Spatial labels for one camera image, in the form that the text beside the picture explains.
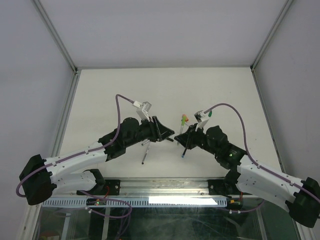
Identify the light green pen cap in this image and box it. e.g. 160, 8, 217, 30
181, 117, 186, 126

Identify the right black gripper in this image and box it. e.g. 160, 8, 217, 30
174, 123, 219, 157

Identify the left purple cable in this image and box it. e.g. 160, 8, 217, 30
15, 94, 137, 198

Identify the white pen black end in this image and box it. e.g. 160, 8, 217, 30
141, 142, 151, 165

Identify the blue gel pen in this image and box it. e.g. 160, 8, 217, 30
181, 129, 192, 158

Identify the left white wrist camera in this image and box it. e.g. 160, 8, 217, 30
132, 101, 152, 122

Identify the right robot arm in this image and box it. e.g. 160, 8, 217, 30
174, 125, 320, 228

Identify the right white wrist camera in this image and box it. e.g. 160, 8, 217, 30
194, 110, 210, 131

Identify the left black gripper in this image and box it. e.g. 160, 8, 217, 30
124, 116, 174, 148

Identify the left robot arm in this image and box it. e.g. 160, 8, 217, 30
17, 116, 175, 206

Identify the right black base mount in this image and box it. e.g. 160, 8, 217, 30
207, 179, 233, 197

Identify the aluminium mounting rail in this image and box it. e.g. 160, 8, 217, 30
31, 176, 301, 198

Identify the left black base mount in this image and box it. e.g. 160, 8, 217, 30
86, 178, 121, 196

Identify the white slotted cable duct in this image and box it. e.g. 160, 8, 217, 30
42, 196, 227, 209

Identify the white pen light green end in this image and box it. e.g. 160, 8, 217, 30
178, 120, 184, 135

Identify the orange pen cap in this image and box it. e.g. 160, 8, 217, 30
182, 114, 189, 122

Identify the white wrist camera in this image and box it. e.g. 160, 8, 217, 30
132, 101, 152, 122
194, 110, 210, 131

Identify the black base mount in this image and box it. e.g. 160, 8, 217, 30
86, 178, 121, 196
207, 179, 233, 197

